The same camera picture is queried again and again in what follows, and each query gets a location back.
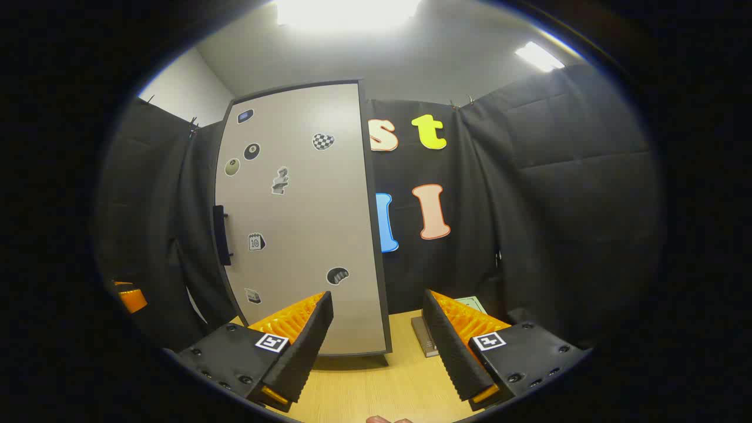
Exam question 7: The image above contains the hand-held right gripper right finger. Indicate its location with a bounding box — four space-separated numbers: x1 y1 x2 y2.
422 289 591 412

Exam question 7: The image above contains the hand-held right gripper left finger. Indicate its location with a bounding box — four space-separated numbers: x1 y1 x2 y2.
175 291 334 413

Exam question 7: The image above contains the black cabinet door handle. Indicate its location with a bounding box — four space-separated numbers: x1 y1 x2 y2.
213 204 234 266

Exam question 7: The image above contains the grey cabinet door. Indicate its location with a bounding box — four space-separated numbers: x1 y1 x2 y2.
213 82 388 356

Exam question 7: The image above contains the black backdrop cloth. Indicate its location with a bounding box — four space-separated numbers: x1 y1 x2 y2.
97 62 667 353

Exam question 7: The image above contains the small ceiling light panel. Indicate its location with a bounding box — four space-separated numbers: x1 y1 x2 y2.
515 41 566 73

